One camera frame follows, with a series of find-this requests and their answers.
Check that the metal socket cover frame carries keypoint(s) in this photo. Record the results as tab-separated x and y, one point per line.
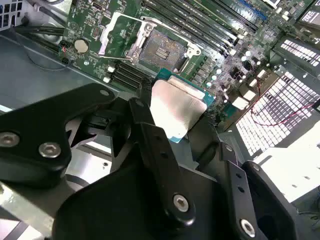
105	50

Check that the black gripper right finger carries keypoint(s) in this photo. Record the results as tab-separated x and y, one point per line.
240	190

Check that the silver topped CPU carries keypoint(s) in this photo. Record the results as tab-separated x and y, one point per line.
175	107

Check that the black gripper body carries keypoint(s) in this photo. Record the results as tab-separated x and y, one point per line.
112	212

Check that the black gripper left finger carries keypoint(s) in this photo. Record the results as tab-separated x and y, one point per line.
37	130

